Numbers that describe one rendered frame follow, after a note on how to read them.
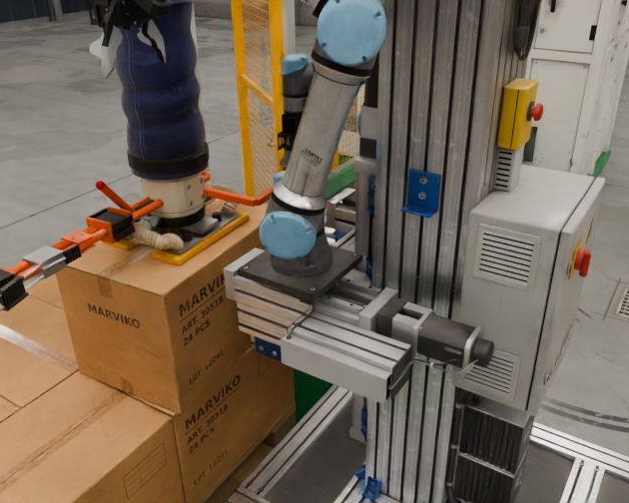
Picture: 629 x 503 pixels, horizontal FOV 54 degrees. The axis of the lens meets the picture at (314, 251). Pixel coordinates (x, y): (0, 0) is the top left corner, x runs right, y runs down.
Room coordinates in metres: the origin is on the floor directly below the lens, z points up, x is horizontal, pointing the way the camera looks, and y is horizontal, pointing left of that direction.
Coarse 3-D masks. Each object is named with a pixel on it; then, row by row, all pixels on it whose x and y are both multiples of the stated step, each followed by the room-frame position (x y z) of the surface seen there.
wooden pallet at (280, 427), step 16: (288, 416) 1.79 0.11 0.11; (272, 432) 1.72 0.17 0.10; (288, 432) 1.79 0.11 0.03; (256, 448) 1.72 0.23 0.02; (272, 448) 1.72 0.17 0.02; (240, 464) 1.55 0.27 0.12; (256, 464) 1.64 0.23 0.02; (224, 480) 1.47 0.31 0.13; (240, 480) 1.57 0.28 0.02; (208, 496) 1.41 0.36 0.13; (224, 496) 1.50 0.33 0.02
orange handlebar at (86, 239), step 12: (204, 180) 1.78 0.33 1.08; (204, 192) 1.68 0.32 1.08; (216, 192) 1.66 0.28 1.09; (228, 192) 1.66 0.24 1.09; (264, 192) 1.66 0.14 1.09; (156, 204) 1.59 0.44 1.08; (252, 204) 1.60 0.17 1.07; (72, 240) 1.37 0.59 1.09; (84, 240) 1.36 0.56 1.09; (96, 240) 1.39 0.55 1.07; (24, 264) 1.26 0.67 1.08; (36, 264) 1.25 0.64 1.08
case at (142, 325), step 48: (240, 240) 1.64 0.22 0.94; (96, 288) 1.45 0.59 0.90; (144, 288) 1.37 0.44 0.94; (192, 288) 1.43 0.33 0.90; (96, 336) 1.47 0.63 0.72; (144, 336) 1.38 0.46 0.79; (192, 336) 1.41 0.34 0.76; (240, 336) 1.60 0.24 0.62; (144, 384) 1.40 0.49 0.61; (192, 384) 1.39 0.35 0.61
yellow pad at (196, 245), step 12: (216, 216) 1.70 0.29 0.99; (228, 216) 1.75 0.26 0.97; (240, 216) 1.76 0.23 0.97; (216, 228) 1.66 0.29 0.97; (228, 228) 1.68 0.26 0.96; (192, 240) 1.59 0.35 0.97; (204, 240) 1.60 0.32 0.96; (216, 240) 1.62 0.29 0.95; (156, 252) 1.52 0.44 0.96; (168, 252) 1.52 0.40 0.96; (180, 252) 1.51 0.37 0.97; (192, 252) 1.53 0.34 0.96; (180, 264) 1.48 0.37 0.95
